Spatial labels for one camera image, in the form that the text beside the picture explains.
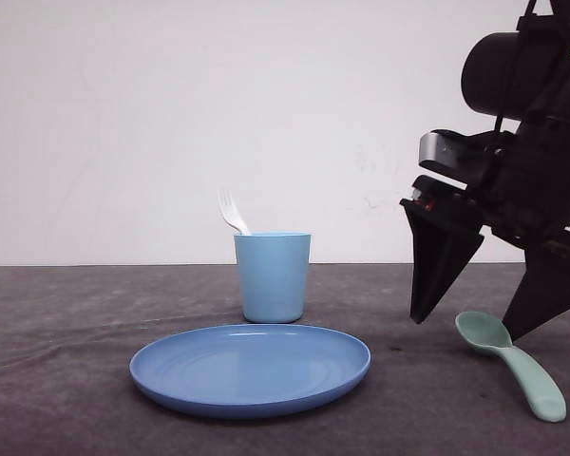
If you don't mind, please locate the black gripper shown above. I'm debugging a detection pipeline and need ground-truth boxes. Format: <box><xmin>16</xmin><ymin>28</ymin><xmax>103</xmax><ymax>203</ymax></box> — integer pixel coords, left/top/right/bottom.
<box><xmin>400</xmin><ymin>113</ymin><xmax>570</xmax><ymax>340</ymax></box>

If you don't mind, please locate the mint green plastic spoon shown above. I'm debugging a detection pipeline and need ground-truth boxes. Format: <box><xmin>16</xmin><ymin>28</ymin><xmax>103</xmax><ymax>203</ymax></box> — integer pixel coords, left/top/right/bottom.
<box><xmin>455</xmin><ymin>311</ymin><xmax>567</xmax><ymax>423</ymax></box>

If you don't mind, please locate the light blue plastic cup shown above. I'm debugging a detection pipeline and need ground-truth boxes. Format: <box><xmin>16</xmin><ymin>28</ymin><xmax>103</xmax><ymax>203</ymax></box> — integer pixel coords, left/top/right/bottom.
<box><xmin>234</xmin><ymin>232</ymin><xmax>311</xmax><ymax>323</ymax></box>

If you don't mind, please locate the white plastic fork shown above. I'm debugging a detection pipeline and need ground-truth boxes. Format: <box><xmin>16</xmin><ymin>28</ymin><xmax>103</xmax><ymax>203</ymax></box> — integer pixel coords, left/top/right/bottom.
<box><xmin>218</xmin><ymin>189</ymin><xmax>251</xmax><ymax>236</ymax></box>

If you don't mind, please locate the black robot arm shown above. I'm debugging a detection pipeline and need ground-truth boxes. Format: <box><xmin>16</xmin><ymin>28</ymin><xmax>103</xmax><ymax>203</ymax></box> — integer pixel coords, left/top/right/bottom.
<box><xmin>402</xmin><ymin>1</ymin><xmax>570</xmax><ymax>338</ymax></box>

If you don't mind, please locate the blue plastic plate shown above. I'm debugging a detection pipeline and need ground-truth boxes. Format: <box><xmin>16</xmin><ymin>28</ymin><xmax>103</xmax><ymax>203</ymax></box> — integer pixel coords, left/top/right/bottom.
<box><xmin>129</xmin><ymin>324</ymin><xmax>371</xmax><ymax>419</ymax></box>

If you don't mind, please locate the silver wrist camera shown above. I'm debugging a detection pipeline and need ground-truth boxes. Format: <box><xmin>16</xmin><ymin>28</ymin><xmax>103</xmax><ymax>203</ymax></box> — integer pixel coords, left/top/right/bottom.
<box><xmin>417</xmin><ymin>128</ymin><xmax>479</xmax><ymax>184</ymax></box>

